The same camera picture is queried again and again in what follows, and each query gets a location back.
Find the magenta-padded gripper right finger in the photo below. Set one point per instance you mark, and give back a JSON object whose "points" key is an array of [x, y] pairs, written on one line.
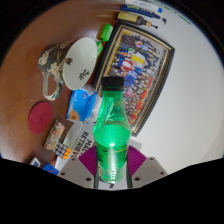
{"points": [[149, 170]]}

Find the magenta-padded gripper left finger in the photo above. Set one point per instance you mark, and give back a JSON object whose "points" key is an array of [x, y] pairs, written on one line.
{"points": [[75, 171]]}

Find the green plastic drink bottle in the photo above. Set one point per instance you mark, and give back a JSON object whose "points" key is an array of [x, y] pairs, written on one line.
{"points": [[112, 146]]}

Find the colourful puzzle cube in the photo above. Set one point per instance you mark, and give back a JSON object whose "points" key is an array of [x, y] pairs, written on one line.
{"points": [[62, 150]]}

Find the white paper gift bag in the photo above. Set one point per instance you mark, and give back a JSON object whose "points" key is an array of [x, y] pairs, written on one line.
{"points": [[81, 140]]}

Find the small floral patterned box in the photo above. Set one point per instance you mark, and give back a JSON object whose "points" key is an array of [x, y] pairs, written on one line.
{"points": [[54, 135]]}

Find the flat round red coaster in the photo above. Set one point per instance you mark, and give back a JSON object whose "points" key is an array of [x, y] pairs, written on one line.
{"points": [[40, 117]]}

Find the blue tissue pack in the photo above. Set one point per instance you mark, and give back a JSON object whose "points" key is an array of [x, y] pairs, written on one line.
{"points": [[81, 105]]}

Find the framed group picture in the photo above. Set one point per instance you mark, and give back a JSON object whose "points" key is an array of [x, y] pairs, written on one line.
{"points": [[140, 70]]}

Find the floral ceramic mug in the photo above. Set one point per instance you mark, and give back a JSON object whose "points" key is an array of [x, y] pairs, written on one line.
{"points": [[78, 61]]}

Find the small green pack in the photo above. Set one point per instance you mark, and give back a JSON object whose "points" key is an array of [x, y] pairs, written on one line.
{"points": [[106, 32], [99, 48]]}

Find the amber pump bottle yellow label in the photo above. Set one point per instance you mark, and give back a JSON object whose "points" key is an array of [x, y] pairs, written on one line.
{"points": [[131, 17]]}

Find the white bottle with blue cap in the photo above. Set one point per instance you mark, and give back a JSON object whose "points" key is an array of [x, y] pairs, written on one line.
{"points": [[145, 4]]}

